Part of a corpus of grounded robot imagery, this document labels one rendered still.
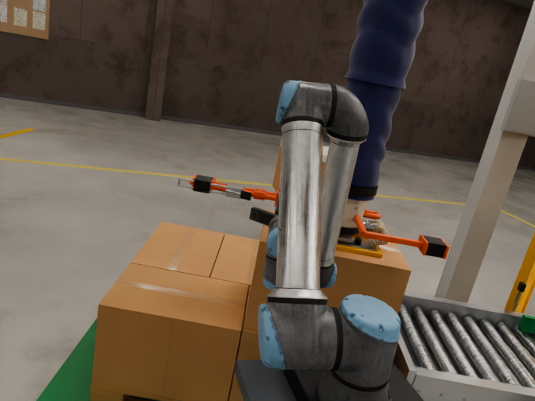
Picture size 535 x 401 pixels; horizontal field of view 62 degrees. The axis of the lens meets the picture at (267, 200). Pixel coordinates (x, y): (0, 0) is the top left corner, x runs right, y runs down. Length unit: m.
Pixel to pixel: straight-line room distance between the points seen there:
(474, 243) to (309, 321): 2.24
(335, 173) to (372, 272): 0.62
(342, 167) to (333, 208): 0.14
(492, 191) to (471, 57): 9.70
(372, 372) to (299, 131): 0.61
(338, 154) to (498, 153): 1.90
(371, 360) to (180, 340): 1.04
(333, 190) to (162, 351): 1.08
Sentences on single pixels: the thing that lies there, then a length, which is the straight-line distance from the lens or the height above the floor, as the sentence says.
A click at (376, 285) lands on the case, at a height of 0.86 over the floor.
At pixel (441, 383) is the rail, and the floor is 0.58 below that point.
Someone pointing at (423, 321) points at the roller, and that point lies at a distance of 2.40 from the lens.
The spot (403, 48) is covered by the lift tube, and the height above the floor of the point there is 1.73.
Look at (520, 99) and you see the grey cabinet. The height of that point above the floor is 1.66.
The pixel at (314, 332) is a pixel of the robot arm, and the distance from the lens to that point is 1.08.
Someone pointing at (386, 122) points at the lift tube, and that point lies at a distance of 1.77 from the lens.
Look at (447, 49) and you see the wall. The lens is 12.22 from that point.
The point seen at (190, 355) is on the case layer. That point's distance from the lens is 2.02.
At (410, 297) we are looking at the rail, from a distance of 2.49.
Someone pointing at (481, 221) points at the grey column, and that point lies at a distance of 3.16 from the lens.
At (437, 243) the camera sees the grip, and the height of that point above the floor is 1.10.
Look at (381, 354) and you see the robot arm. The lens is 1.14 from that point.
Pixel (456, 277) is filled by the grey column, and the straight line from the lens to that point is 3.27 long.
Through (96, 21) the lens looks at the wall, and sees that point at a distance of 9.70.
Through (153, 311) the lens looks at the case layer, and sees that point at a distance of 1.97.
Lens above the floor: 1.61
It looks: 17 degrees down
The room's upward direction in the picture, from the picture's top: 11 degrees clockwise
